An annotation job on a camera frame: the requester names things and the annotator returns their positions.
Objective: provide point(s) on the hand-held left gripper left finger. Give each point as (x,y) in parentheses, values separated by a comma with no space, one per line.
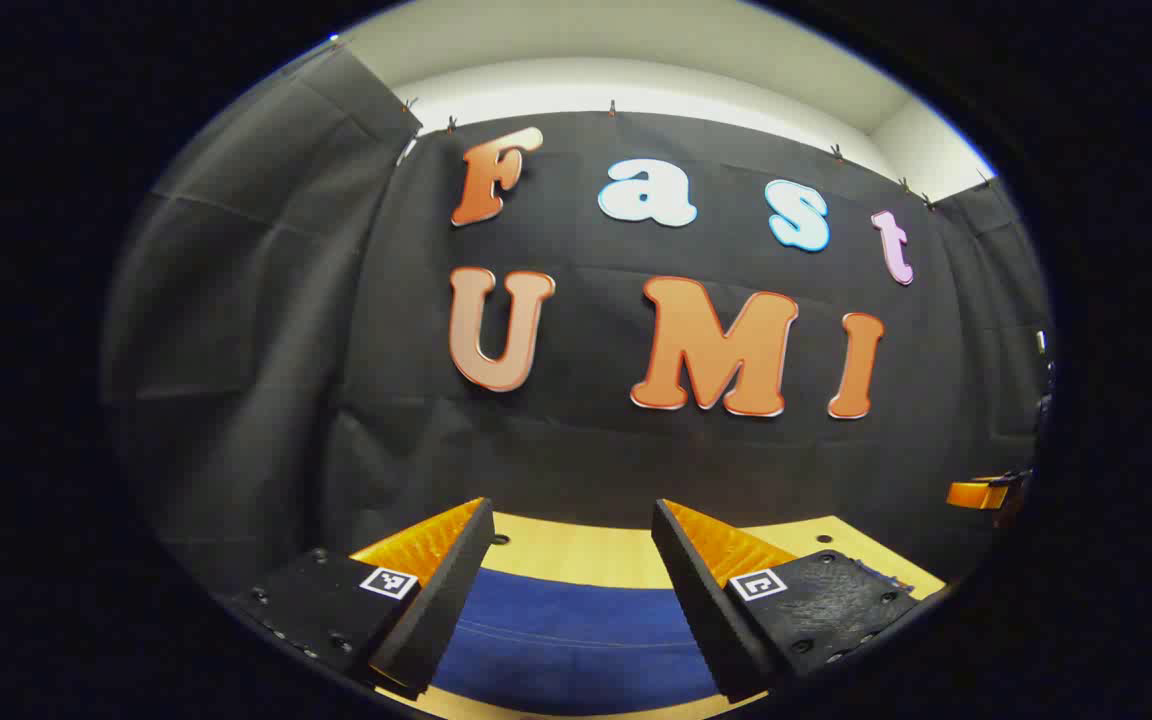
(446,590)

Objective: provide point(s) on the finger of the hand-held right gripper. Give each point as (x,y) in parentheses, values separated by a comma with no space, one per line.
(976,493)

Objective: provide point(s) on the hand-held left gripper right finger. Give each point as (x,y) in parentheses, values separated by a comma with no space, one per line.
(701,610)

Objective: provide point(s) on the blue denim jeans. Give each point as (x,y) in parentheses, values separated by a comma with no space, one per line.
(576,640)

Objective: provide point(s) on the black backdrop cloth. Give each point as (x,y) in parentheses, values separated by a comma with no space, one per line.
(576,450)

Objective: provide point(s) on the row of small backdrop clips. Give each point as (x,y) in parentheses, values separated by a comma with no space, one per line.
(612,107)

